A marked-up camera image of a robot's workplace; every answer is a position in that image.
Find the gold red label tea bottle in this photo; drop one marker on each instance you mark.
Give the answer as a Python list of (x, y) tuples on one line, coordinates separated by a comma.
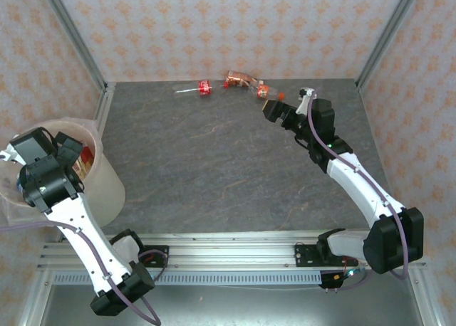
[(85, 162)]

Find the aluminium frame post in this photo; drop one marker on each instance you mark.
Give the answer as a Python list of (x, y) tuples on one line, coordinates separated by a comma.
[(390, 30), (72, 30)]

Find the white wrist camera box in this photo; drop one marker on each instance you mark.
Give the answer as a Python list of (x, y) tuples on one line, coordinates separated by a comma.
[(9, 151), (304, 101)]

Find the crushed brown coffee bottle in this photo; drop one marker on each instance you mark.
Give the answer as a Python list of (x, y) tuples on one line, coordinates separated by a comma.
[(237, 78)]

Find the grey metal lower panel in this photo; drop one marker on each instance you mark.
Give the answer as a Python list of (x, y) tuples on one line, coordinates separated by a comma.
[(249, 308)]

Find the red label cola bottle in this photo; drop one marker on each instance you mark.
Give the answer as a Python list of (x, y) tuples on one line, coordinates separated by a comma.
[(204, 87)]

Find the orange label orange cap bottle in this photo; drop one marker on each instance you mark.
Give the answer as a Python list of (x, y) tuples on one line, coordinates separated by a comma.
[(264, 90)]

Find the small green circuit board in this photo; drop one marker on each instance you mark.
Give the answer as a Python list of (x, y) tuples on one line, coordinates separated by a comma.
[(352, 272)]

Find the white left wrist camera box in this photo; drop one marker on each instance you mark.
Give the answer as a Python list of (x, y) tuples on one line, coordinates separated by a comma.
[(9, 151)]

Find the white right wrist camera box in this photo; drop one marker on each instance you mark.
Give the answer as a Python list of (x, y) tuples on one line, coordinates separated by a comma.
[(304, 101)]

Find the aluminium table side rail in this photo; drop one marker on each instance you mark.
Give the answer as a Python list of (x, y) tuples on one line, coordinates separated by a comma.
[(105, 105)]

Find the aluminium lower frame rail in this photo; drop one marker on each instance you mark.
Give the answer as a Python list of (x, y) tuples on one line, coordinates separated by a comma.
[(33, 301), (425, 301)]

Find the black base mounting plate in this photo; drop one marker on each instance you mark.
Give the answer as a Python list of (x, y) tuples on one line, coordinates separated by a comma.
[(160, 256), (306, 255)]

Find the round beige waste bin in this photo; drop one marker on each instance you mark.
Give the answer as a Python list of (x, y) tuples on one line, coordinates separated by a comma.
[(107, 190)]

